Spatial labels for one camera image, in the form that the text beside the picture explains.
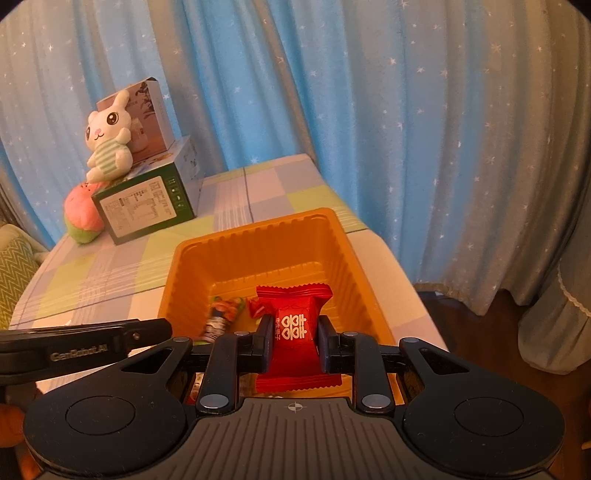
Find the green zigzag cushion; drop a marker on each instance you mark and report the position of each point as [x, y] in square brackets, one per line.
[16, 277]

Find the checked tablecloth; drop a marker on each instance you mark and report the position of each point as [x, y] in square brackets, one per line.
[115, 272]

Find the white plant-print box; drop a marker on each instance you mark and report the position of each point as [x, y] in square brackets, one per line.
[154, 120]

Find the orange plastic tray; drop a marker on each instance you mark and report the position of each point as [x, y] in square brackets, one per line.
[277, 249]

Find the white rabbit plush toy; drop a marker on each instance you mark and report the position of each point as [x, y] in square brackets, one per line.
[108, 138]

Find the blue star-print curtain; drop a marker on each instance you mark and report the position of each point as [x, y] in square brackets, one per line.
[369, 115]

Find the pink star plush toy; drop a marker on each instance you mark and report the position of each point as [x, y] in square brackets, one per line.
[83, 217]

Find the large red snack packet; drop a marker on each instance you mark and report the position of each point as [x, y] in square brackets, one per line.
[295, 309]

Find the pale printed cardboard box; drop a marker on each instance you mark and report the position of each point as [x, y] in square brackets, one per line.
[188, 161]

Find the small red candy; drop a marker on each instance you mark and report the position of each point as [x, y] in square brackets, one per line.
[254, 308]

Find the green cardboard box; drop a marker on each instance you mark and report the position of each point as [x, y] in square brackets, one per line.
[143, 207]

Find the grey lace-trimmed curtain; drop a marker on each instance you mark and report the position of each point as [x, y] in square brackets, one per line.
[558, 323]

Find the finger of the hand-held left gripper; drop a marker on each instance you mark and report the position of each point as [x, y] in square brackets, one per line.
[150, 332]
[69, 325]

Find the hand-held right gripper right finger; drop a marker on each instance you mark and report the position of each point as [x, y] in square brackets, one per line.
[325, 344]

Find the person's left hand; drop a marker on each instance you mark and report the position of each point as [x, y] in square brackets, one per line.
[10, 424]

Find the long green snack packet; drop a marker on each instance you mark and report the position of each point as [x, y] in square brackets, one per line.
[224, 318]

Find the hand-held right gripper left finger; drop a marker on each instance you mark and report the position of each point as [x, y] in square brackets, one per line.
[264, 344]

